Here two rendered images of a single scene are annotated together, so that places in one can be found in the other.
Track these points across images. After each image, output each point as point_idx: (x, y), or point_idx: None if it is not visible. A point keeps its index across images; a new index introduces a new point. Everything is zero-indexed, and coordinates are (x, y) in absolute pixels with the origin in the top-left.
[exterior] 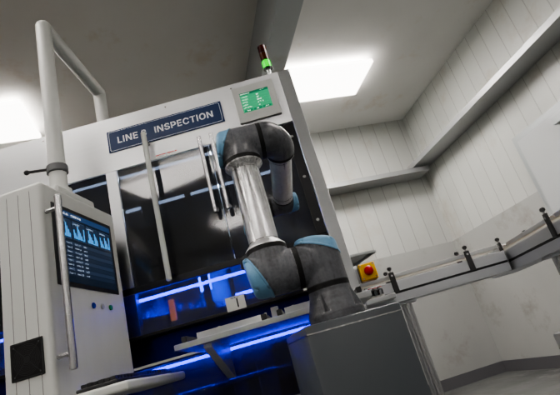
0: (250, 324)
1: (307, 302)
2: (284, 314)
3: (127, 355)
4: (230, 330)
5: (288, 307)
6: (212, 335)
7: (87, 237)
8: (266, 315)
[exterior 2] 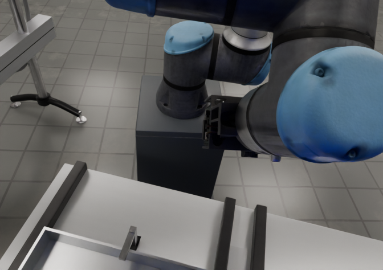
0: (286, 218)
1: (153, 256)
2: (220, 201)
3: None
4: (325, 228)
5: (200, 268)
6: (361, 236)
7: None
8: (255, 207)
